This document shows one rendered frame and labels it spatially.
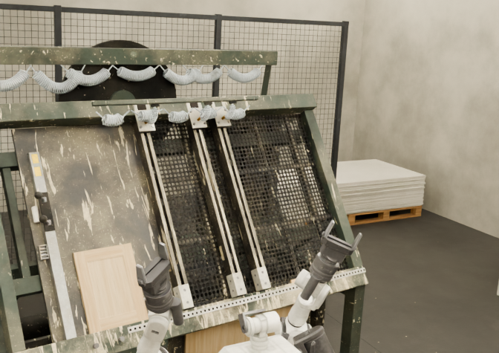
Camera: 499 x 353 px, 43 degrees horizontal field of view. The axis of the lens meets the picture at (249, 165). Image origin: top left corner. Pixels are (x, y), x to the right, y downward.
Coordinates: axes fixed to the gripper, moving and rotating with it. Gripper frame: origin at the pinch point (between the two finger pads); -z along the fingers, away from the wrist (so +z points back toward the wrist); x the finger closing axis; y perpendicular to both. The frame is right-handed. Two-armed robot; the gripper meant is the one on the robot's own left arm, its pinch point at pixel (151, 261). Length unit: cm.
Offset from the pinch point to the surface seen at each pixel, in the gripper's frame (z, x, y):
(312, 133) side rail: 102, 225, -59
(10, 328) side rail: 90, 2, -98
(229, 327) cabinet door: 167, 102, -51
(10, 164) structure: 50, 56, -146
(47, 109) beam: 32, 84, -142
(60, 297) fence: 93, 28, -94
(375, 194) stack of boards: 369, 503, -109
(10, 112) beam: 27, 68, -150
